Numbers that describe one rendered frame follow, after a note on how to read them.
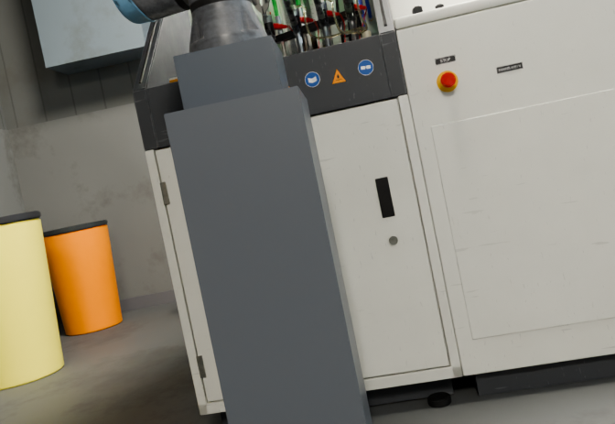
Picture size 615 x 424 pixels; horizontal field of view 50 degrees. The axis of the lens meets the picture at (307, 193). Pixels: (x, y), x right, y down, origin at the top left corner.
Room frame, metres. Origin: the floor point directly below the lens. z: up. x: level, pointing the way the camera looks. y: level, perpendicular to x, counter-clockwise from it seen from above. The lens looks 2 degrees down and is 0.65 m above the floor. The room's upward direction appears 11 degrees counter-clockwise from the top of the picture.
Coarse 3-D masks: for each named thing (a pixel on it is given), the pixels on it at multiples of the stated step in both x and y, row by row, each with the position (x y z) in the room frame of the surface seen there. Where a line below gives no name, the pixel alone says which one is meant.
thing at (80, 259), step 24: (48, 240) 3.75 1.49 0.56; (72, 240) 3.73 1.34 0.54; (96, 240) 3.81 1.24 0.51; (48, 264) 3.80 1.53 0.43; (72, 264) 3.73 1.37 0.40; (96, 264) 3.79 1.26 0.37; (72, 288) 3.74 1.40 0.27; (96, 288) 3.78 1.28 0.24; (72, 312) 3.75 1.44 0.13; (96, 312) 3.77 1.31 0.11; (120, 312) 3.92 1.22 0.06
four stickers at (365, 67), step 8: (360, 64) 1.67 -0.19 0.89; (368, 64) 1.66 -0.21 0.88; (312, 72) 1.69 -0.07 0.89; (336, 72) 1.68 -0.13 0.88; (344, 72) 1.67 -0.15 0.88; (360, 72) 1.67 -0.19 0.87; (368, 72) 1.67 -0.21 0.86; (288, 80) 1.70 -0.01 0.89; (312, 80) 1.69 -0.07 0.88; (336, 80) 1.68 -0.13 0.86; (344, 80) 1.68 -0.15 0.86
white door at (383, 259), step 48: (336, 144) 1.68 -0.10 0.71; (384, 144) 1.67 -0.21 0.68; (336, 192) 1.69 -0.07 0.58; (384, 192) 1.66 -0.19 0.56; (336, 240) 1.69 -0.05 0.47; (384, 240) 1.67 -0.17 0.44; (192, 288) 1.75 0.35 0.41; (384, 288) 1.68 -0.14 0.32; (432, 288) 1.66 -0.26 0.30; (384, 336) 1.68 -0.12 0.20; (432, 336) 1.66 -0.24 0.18
